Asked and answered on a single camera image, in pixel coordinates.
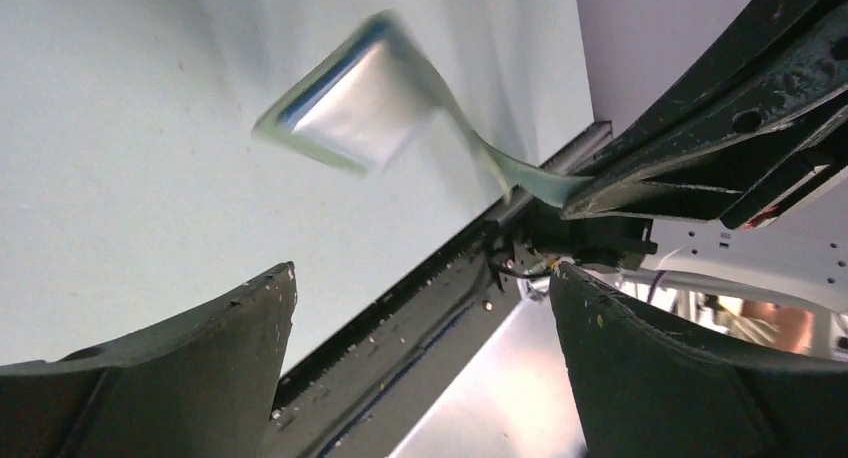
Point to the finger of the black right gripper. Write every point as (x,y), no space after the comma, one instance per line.
(715,71)
(702,168)

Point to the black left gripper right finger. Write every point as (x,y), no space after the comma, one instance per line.
(647,383)

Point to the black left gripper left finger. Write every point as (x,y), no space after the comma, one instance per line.
(198,384)

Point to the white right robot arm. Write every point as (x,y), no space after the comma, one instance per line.
(802,256)

